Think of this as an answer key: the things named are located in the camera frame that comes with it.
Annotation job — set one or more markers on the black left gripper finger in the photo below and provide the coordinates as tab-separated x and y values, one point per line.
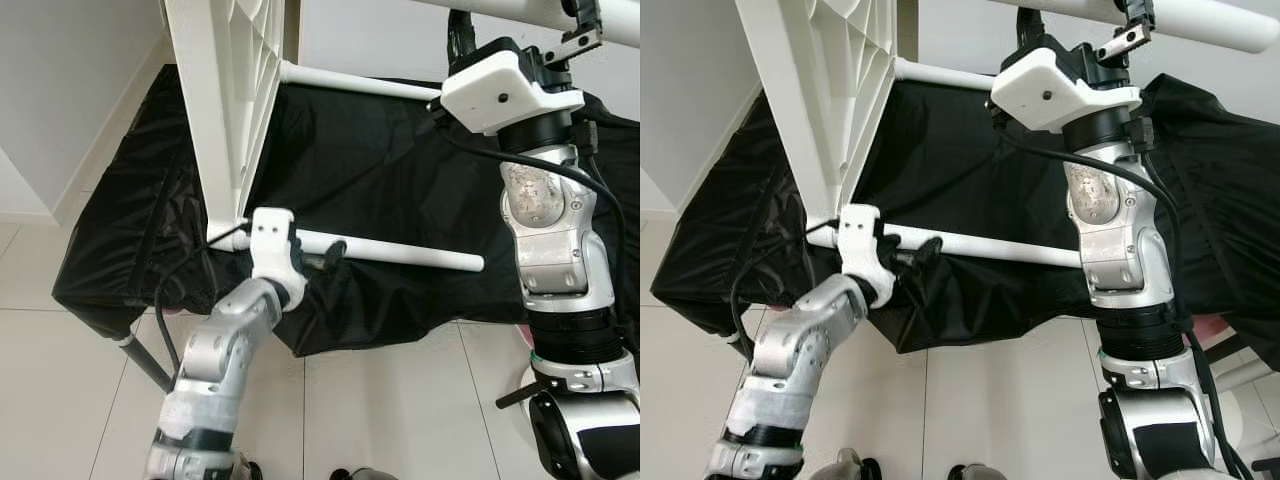
333	252
924	250

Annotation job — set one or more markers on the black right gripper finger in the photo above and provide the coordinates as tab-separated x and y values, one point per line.
1138	14
584	15

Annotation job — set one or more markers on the white plastic table leg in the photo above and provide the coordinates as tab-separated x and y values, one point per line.
1010	248
520	10
1210	22
360	80
420	254
945	75

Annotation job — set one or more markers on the white plastic table top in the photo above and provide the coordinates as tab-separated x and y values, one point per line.
810	100
220	100

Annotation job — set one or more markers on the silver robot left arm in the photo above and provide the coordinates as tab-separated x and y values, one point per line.
800	345
225	350

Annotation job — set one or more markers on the black table cloth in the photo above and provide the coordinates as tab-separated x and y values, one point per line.
400	170
980	170

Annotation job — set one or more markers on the grey robot left leg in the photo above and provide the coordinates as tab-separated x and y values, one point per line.
246	469
855	466

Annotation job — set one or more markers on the grey robot leg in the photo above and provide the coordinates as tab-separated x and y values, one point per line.
855	466
246	469
980	473
362	474

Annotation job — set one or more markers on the grey robot right leg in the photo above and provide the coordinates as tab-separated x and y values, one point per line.
980	473
362	474

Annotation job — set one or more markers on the short black bar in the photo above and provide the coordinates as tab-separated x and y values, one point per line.
1268	464

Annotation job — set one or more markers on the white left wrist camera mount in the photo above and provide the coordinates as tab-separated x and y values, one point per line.
272	245
860	242

